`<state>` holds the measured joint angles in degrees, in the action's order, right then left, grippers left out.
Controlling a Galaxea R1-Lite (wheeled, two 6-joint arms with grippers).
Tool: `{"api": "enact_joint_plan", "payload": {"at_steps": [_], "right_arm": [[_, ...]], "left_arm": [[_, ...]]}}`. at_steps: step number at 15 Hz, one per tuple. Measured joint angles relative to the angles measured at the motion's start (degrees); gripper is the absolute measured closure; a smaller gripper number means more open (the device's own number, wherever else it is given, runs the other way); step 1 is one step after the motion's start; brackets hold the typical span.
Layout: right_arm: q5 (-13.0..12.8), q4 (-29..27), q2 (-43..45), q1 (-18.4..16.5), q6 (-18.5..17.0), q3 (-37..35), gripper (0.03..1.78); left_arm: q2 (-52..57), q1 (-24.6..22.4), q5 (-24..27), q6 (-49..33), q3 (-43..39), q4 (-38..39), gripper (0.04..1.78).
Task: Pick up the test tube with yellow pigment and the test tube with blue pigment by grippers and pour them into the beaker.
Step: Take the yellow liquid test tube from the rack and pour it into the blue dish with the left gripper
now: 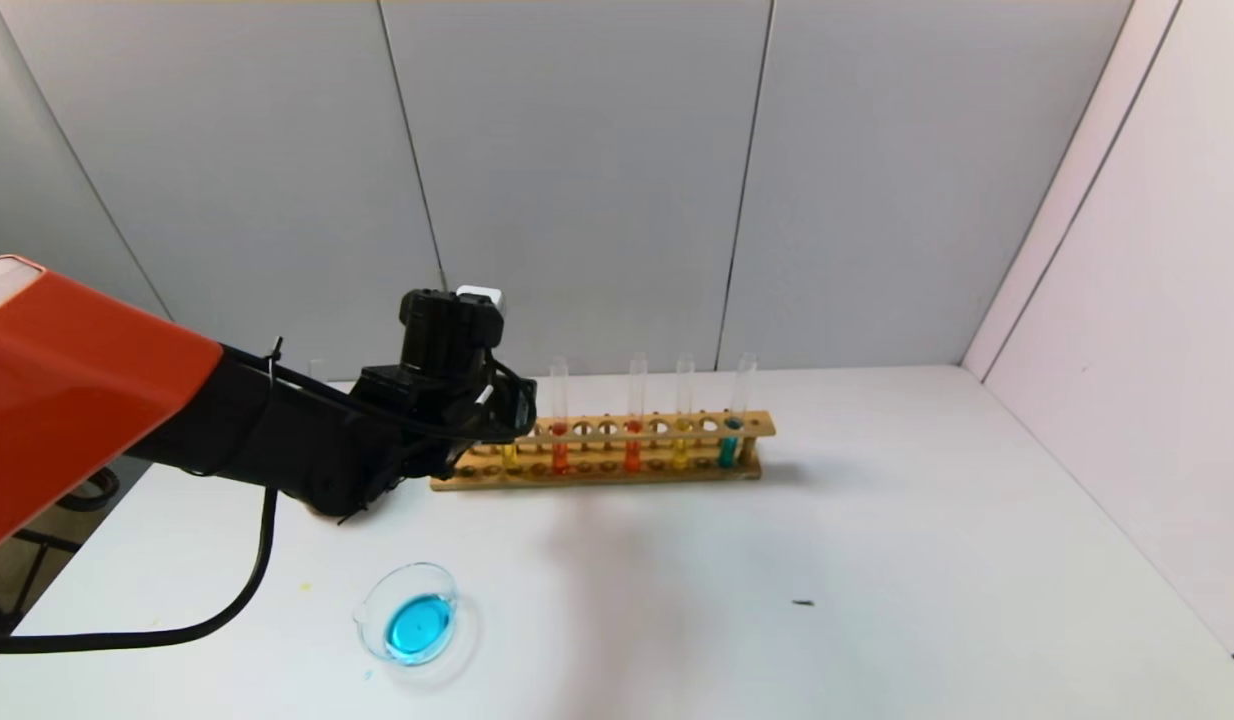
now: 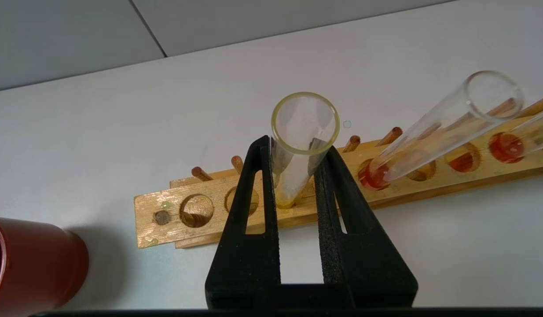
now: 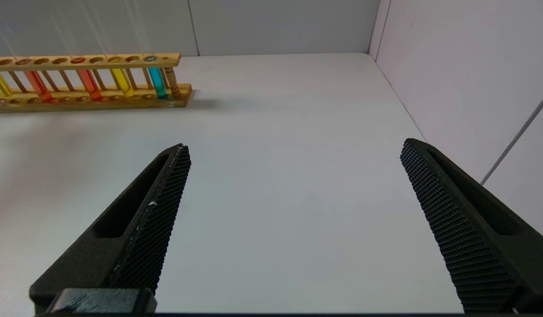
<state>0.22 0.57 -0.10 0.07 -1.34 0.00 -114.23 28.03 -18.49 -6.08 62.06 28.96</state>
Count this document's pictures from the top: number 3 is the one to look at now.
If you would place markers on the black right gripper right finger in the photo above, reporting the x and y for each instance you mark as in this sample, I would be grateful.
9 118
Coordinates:
469 233

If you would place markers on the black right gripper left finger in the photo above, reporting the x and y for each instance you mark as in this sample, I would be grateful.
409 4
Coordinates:
144 237

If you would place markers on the wooden test tube rack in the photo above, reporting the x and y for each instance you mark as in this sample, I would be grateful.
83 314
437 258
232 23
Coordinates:
100 102

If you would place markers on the test tube with blue liquid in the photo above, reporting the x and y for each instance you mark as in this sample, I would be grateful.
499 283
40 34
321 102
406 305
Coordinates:
157 83

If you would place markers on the test tube with red liquid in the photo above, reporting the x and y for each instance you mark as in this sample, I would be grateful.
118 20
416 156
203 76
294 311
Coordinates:
90 86
38 88

